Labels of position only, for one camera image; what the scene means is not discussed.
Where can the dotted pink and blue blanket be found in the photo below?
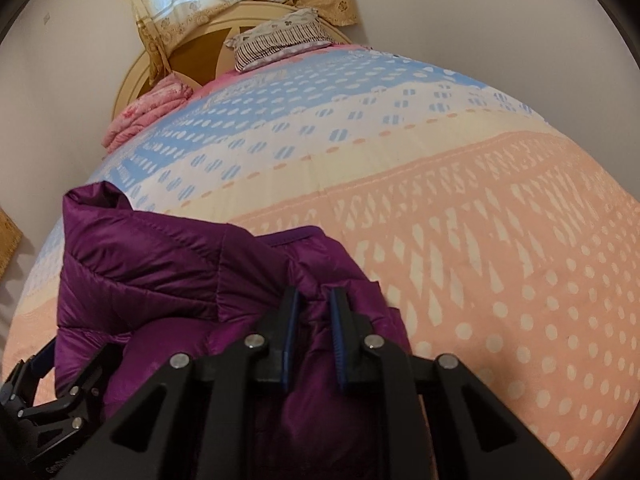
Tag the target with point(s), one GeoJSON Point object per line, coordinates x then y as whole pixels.
{"type": "Point", "coordinates": [450, 200]}

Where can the folded pink quilt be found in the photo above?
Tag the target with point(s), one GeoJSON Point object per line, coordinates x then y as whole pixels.
{"type": "Point", "coordinates": [147, 107]}

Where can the purple down jacket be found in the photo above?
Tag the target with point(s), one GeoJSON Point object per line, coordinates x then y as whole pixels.
{"type": "Point", "coordinates": [165, 270]}

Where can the striped floral pillow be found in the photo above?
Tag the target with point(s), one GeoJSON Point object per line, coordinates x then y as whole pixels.
{"type": "Point", "coordinates": [280, 42]}

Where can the cream wooden headboard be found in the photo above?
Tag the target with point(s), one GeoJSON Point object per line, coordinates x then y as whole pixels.
{"type": "Point", "coordinates": [200, 45]}

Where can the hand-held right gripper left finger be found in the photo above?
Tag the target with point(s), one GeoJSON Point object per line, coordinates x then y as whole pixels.
{"type": "Point", "coordinates": [291, 330]}

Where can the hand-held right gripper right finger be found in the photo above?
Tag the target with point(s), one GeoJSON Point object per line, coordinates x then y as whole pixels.
{"type": "Point", "coordinates": [336, 340]}

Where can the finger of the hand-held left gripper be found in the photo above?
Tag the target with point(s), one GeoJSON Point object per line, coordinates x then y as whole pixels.
{"type": "Point", "coordinates": [39, 364]}
{"type": "Point", "coordinates": [75, 402]}

